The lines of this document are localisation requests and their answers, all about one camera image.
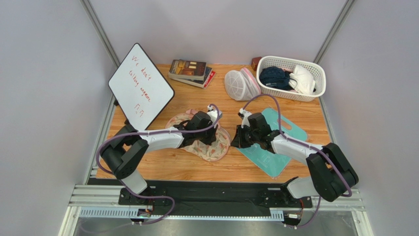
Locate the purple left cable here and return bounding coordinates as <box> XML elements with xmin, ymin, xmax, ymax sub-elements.
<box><xmin>95</xmin><ymin>103</ymin><xmax>221</xmax><ymax>227</ymax></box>

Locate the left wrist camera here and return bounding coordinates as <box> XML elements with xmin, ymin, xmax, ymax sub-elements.
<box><xmin>207</xmin><ymin>104</ymin><xmax>223</xmax><ymax>123</ymax></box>

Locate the aluminium frame rail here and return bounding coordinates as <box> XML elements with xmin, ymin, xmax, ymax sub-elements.
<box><xmin>60</xmin><ymin>185</ymin><xmax>374</xmax><ymax>236</ymax></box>

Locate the white plastic basket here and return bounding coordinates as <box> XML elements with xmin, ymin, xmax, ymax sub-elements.
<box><xmin>256</xmin><ymin>56</ymin><xmax>326</xmax><ymax>102</ymax></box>

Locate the white bra in basket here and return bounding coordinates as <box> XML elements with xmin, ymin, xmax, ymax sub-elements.
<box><xmin>289</xmin><ymin>64</ymin><xmax>316</xmax><ymax>95</ymax></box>

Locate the bottom red-spined book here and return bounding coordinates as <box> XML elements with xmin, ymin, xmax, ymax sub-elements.
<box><xmin>178</xmin><ymin>67</ymin><xmax>217</xmax><ymax>89</ymax></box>

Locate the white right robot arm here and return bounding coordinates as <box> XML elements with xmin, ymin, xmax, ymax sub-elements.
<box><xmin>231</xmin><ymin>110</ymin><xmax>359</xmax><ymax>202</ymax></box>

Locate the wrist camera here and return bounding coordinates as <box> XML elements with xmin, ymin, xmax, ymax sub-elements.
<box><xmin>238</xmin><ymin>108</ymin><xmax>252</xmax><ymax>128</ymax></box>
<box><xmin>207</xmin><ymin>104</ymin><xmax>223</xmax><ymax>123</ymax></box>

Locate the dark blue knit garment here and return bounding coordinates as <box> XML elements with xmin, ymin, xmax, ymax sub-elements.
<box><xmin>259</xmin><ymin>66</ymin><xmax>293</xmax><ymax>90</ymax></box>

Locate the small brown wooden block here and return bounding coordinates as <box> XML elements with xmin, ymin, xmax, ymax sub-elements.
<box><xmin>250</xmin><ymin>57</ymin><xmax>262</xmax><ymax>71</ymax></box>

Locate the white whiteboard with red writing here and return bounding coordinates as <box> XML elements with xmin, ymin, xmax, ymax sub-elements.
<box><xmin>108</xmin><ymin>43</ymin><xmax>175</xmax><ymax>130</ymax></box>

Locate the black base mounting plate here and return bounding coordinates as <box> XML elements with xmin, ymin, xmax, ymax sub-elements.
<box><xmin>118</xmin><ymin>180</ymin><xmax>313</xmax><ymax>217</ymax></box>

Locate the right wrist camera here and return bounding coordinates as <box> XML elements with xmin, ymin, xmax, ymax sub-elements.
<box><xmin>238</xmin><ymin>108</ymin><xmax>252</xmax><ymax>128</ymax></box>

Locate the floral mesh laundry bag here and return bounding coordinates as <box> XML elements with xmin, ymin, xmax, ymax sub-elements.
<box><xmin>165</xmin><ymin>109</ymin><xmax>231</xmax><ymax>162</ymax></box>

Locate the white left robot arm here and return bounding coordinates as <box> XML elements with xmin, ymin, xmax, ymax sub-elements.
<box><xmin>96</xmin><ymin>110</ymin><xmax>222</xmax><ymax>194</ymax></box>

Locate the teal folding board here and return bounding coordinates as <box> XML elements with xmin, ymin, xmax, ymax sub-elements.
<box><xmin>238</xmin><ymin>116</ymin><xmax>308</xmax><ymax>178</ymax></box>

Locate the white round mesh laundry bag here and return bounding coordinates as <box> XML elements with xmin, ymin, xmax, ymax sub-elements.
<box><xmin>224</xmin><ymin>67</ymin><xmax>262</xmax><ymax>101</ymax></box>

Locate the top dark book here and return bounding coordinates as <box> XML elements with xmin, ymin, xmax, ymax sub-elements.
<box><xmin>168</xmin><ymin>59</ymin><xmax>207</xmax><ymax>81</ymax></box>

